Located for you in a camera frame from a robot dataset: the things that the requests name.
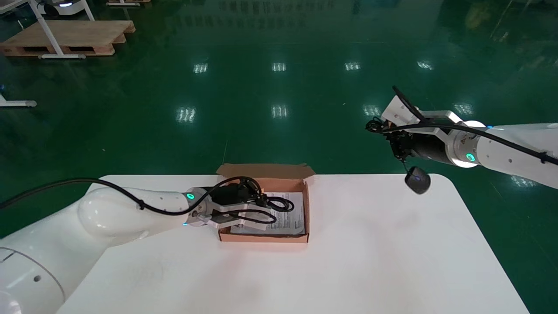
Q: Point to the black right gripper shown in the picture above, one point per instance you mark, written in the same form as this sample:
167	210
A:
431	146

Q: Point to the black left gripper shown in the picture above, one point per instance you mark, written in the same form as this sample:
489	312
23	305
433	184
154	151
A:
229	195

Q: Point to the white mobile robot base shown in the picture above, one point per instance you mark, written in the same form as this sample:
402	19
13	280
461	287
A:
65	6

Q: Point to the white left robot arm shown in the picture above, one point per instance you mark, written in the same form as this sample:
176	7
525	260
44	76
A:
109	216

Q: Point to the open brown cardboard box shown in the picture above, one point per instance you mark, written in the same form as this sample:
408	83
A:
261	238

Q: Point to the white printed instruction sheet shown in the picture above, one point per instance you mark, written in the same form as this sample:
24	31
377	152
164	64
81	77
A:
297	218

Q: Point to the small wooden pallet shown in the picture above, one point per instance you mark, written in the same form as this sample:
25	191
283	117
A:
128	2

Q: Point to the large wooden pallet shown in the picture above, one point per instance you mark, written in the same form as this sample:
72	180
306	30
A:
74	35

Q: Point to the white metal desk foot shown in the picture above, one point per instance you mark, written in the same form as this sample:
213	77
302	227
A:
19	104

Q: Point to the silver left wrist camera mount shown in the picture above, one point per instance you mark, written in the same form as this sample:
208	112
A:
244	220

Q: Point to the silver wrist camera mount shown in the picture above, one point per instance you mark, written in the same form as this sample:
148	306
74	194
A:
244	220
399	111

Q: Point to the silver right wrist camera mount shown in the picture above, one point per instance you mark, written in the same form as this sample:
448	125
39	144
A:
399	111

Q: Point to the white metal desk frame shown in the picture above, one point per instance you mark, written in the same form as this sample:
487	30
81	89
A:
48	32

